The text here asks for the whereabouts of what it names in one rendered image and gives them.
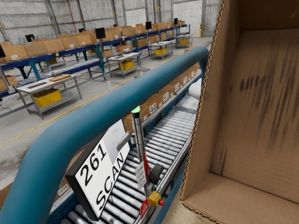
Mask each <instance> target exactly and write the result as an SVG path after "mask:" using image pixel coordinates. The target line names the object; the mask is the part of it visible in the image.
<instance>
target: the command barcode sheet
mask: <svg viewBox="0 0 299 224"><path fill-rule="evenodd" d="M135 173H136V178H137V184H138V189H139V191H140V190H141V188H142V187H143V185H144V184H145V183H146V178H145V170H144V161H142V162H141V163H140V165H139V166H138V167H137V168H136V169H135Z"/></svg>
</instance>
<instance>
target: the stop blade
mask: <svg viewBox="0 0 299 224"><path fill-rule="evenodd" d="M173 110H176V111H181V112H187V113H192V114H196V112H197V110H194V109H189V108H183V107H178V106H173Z"/></svg>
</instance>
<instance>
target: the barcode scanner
mask: <svg viewBox="0 0 299 224"><path fill-rule="evenodd" d="M163 170H164V167H163V165H160V164H158V163H156V165H155V166H154V167H153V169H152V170H151V172H150V174H149V178H150V179H152V180H154V181H155V183H154V184H155V185H157V184H158V182H159V180H160V178H159V177H160V175H161V173H162V172H163Z"/></svg>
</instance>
